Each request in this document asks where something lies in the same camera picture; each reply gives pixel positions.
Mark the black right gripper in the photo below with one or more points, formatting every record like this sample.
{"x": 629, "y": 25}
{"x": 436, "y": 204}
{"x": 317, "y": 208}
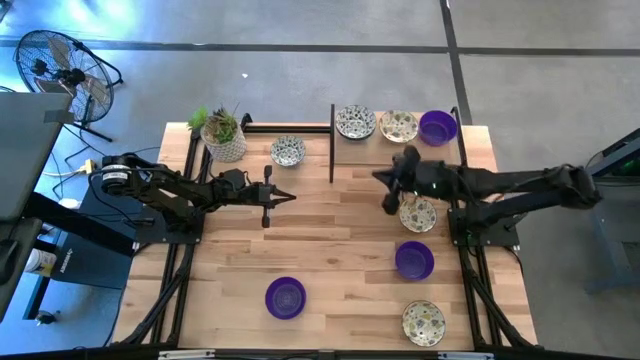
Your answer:
{"x": 425, "y": 177}

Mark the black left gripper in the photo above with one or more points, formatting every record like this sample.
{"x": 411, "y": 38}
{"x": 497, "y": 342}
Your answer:
{"x": 252, "y": 195}

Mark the teal patterned ceramic bowl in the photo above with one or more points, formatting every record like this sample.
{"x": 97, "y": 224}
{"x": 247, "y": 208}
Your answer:
{"x": 355, "y": 121}
{"x": 287, "y": 150}

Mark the yellow patterned ceramic bowl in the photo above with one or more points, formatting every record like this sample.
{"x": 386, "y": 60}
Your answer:
{"x": 419, "y": 217}
{"x": 423, "y": 323}
{"x": 398, "y": 126}

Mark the purple plastic bowl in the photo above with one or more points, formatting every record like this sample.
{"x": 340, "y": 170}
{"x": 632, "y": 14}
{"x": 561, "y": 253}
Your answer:
{"x": 285, "y": 297}
{"x": 437, "y": 128}
{"x": 414, "y": 260}

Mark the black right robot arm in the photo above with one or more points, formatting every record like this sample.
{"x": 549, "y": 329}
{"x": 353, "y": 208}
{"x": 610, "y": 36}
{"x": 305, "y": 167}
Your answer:
{"x": 525, "y": 187}

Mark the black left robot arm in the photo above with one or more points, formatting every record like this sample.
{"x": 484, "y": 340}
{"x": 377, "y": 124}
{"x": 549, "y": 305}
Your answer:
{"x": 170, "y": 187}

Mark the succulent plant in white pot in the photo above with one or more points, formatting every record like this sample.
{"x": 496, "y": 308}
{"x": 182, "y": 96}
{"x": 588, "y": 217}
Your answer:
{"x": 225, "y": 145}

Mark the yellow power strip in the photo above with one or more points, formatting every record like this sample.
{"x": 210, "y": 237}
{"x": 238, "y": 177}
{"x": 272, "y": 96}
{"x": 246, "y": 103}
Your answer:
{"x": 89, "y": 166}

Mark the black computer tower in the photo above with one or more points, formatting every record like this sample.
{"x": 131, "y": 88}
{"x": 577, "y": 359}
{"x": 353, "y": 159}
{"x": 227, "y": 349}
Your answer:
{"x": 90, "y": 260}

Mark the grey equipment cart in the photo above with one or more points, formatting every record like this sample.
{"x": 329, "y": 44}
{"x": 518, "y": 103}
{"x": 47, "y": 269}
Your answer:
{"x": 620, "y": 235}

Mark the black floor fan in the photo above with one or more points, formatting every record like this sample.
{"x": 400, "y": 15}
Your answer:
{"x": 65, "y": 76}

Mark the white cup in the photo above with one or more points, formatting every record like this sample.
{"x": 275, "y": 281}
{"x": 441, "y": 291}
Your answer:
{"x": 40, "y": 261}

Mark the grey desk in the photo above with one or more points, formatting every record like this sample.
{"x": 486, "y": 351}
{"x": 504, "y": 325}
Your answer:
{"x": 25, "y": 150}

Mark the wooden shelf with black frame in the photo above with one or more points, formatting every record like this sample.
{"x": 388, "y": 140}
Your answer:
{"x": 380, "y": 152}

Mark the black aluminium table frame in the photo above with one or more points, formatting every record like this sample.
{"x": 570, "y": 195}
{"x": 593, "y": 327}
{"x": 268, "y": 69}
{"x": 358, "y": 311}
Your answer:
{"x": 290, "y": 129}

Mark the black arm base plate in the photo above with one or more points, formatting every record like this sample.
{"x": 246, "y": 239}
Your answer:
{"x": 150, "y": 235}
{"x": 505, "y": 235}

